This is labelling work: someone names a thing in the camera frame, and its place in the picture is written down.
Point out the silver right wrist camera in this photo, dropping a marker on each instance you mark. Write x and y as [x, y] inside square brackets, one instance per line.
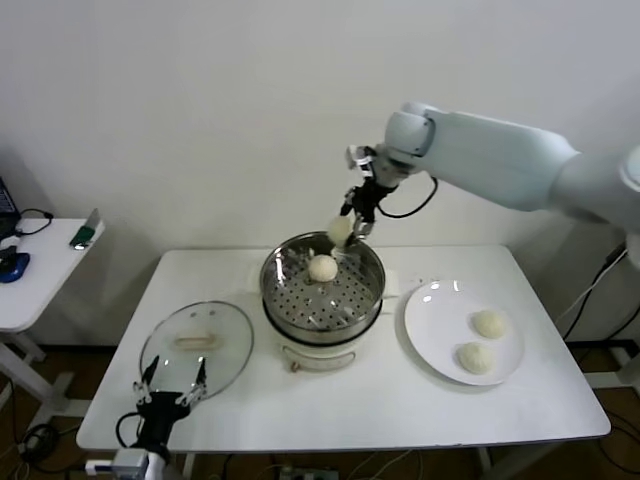
[359, 156]

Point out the blue computer mouse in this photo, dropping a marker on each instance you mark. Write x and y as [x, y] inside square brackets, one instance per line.
[12, 267]

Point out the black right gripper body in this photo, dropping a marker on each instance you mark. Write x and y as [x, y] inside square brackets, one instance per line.
[370, 197]

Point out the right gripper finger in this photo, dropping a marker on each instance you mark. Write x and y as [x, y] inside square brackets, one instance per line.
[367, 227]
[347, 202]

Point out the white stand base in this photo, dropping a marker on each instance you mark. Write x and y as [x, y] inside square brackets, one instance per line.
[615, 379]

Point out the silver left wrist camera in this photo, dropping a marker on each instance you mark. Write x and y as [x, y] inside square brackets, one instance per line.
[130, 462]

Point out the stainless steel steamer basket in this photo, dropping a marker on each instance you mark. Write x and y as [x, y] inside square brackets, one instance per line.
[280, 270]

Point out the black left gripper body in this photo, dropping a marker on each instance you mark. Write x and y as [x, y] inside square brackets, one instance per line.
[160, 412]

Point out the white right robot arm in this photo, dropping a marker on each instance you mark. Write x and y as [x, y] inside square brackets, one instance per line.
[500, 160]

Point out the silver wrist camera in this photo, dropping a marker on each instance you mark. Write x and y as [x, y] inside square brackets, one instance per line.
[359, 156]
[130, 462]

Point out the glass pot lid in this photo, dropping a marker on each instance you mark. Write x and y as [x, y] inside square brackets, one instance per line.
[225, 350]

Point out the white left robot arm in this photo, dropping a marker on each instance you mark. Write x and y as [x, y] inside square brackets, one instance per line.
[160, 465]

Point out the white round plate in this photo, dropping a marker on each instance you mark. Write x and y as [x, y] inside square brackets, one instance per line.
[435, 340]

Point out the grey floor power strip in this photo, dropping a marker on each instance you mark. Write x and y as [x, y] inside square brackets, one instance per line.
[310, 474]

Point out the small black white gadget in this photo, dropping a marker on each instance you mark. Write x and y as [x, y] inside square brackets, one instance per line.
[7, 247]

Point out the dark laptop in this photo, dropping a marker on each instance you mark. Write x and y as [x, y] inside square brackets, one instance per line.
[5, 205]

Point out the white side table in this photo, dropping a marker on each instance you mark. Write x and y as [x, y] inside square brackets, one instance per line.
[45, 280]

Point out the white table leg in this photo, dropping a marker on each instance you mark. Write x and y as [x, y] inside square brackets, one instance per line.
[483, 462]
[189, 466]

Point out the white electric pot base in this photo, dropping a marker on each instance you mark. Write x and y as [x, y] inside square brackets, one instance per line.
[320, 357]

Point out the white steamed baozi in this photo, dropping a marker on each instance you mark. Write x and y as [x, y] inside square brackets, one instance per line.
[322, 268]
[475, 357]
[339, 230]
[490, 324]

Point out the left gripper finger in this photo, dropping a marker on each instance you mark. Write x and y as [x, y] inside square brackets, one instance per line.
[201, 375]
[151, 370]

